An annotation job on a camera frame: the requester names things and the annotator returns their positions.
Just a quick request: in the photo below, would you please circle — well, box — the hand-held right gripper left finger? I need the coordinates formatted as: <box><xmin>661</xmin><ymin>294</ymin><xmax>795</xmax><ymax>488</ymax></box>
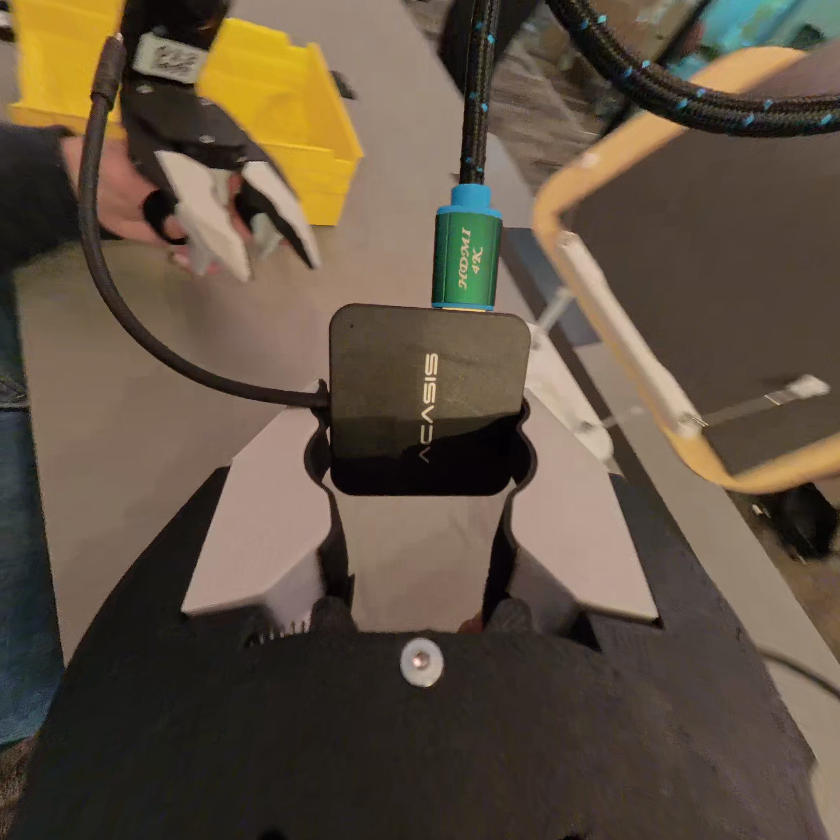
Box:
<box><xmin>180</xmin><ymin>394</ymin><xmax>358</xmax><ymax>631</ymax></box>

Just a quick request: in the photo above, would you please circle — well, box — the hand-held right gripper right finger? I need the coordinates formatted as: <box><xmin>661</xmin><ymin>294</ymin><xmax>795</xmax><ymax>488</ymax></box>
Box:
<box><xmin>482</xmin><ymin>392</ymin><xmax>660</xmax><ymax>627</ymax></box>

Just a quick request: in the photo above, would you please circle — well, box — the person's blue jeans leg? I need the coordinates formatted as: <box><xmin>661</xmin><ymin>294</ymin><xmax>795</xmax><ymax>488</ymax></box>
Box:
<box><xmin>0</xmin><ymin>276</ymin><xmax>67</xmax><ymax>749</ymax></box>

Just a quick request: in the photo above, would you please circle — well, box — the thin braided HDMI cable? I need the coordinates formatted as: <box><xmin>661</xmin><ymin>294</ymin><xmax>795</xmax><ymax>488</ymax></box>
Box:
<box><xmin>430</xmin><ymin>0</ymin><xmax>840</xmax><ymax>314</ymax></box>

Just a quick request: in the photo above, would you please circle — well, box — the white monitor stand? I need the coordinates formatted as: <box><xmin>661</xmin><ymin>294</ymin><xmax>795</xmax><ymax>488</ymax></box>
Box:
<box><xmin>521</xmin><ymin>230</ymin><xmax>710</xmax><ymax>470</ymax></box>

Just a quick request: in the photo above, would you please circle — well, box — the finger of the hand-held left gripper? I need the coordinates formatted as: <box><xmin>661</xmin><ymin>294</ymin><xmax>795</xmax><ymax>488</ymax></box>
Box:
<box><xmin>239</xmin><ymin>159</ymin><xmax>324</xmax><ymax>271</ymax></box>
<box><xmin>156</xmin><ymin>150</ymin><xmax>256</xmax><ymax>282</ymax></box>

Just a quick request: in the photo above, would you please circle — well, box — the yellow plastic bin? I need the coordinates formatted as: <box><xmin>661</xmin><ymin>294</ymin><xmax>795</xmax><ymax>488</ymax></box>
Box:
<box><xmin>10</xmin><ymin>0</ymin><xmax>365</xmax><ymax>227</ymax></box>

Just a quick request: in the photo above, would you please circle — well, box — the black USB cable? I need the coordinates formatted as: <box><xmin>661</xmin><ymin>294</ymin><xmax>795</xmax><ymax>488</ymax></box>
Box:
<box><xmin>77</xmin><ymin>33</ymin><xmax>329</xmax><ymax>409</ymax></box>

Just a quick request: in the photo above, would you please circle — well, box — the wood-framed portable monitor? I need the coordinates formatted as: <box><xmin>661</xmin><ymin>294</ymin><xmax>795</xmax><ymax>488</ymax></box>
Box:
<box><xmin>533</xmin><ymin>46</ymin><xmax>840</xmax><ymax>494</ymax></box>

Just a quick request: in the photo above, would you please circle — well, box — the person's left hand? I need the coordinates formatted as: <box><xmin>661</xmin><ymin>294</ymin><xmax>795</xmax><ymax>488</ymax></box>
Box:
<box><xmin>62</xmin><ymin>134</ymin><xmax>253</xmax><ymax>277</ymax></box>

